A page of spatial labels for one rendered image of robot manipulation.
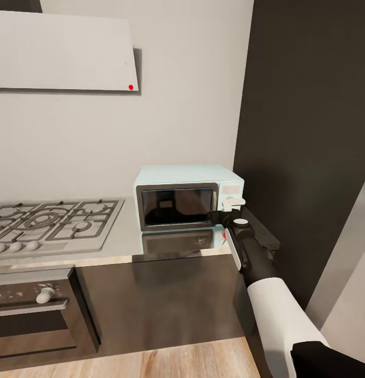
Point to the fridge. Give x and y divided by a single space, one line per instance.
300 150

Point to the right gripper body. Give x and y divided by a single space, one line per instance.
219 216

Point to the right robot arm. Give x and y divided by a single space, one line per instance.
293 346

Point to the microwave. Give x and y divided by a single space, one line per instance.
178 196

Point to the burner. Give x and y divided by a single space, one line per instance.
41 228

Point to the range hood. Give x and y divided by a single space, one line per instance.
56 51

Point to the oven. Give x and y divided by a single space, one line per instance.
44 316

